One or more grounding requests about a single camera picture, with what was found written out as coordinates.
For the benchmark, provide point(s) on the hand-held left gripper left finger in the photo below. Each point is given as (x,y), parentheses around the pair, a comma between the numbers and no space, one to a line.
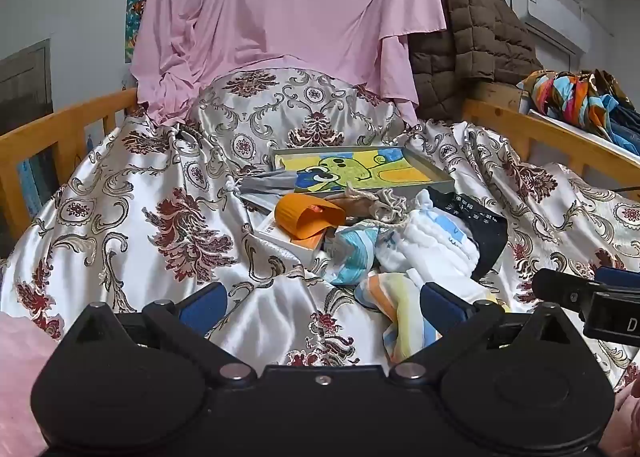
(205,304)

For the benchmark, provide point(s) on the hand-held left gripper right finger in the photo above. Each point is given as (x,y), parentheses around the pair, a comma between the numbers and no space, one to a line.
(442,307)

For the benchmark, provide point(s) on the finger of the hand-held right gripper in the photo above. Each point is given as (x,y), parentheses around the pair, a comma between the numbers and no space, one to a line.
(617,276)
(560,287)

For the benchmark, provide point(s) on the yellow striped cloth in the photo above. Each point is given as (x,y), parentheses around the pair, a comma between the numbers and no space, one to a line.
(395,302)

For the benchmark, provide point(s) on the white quilted towel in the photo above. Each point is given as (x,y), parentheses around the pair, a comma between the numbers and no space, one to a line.
(435,242)

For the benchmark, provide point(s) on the blue and white cloth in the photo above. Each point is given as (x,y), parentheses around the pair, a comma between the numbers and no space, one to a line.
(350,257)

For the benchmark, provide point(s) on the orange plastic cup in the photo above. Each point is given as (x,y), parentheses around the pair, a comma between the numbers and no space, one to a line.
(300,217)

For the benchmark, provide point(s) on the metal tray with cartoon picture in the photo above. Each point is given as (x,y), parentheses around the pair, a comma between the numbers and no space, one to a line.
(360,167)

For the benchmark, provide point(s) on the orange and white box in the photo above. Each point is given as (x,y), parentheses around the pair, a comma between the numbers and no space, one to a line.
(280,242)

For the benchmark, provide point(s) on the pink fleece clothing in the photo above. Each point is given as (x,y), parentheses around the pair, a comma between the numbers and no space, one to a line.
(20,377)
(627,422)

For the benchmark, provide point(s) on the floral satin blanket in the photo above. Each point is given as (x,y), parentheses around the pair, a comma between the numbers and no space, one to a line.
(150,217)

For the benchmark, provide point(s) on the grey cloth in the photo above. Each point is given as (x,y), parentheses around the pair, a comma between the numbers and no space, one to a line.
(270,182)

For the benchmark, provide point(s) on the blue jeans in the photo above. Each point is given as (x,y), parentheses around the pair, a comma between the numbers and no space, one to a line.
(627,127)

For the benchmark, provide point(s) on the white board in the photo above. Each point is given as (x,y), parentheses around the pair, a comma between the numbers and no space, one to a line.
(565,124)

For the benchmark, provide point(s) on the brown puffer jacket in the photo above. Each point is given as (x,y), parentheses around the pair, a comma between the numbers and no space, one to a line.
(475,37)

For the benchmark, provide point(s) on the white air conditioner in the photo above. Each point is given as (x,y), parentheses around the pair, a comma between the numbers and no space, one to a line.
(545,7)

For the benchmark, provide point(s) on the grey door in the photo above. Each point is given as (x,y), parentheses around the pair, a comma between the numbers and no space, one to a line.
(25,82)

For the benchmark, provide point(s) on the pink bed sheet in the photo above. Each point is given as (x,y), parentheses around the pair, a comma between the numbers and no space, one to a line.
(290,2)

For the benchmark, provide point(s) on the colourful wall poster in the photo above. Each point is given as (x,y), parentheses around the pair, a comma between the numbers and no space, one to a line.
(135,22)

